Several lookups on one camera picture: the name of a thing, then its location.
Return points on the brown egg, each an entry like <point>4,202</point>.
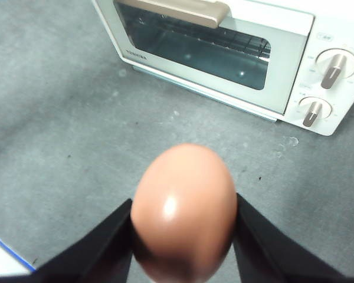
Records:
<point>183,206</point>

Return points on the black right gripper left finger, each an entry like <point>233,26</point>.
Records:
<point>100,256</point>

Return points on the beige oven knob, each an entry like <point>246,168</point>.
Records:
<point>314,112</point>
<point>334,69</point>

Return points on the cream Toshiba toaster oven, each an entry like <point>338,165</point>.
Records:
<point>336,35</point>

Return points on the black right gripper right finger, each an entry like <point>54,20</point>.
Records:
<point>268,256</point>

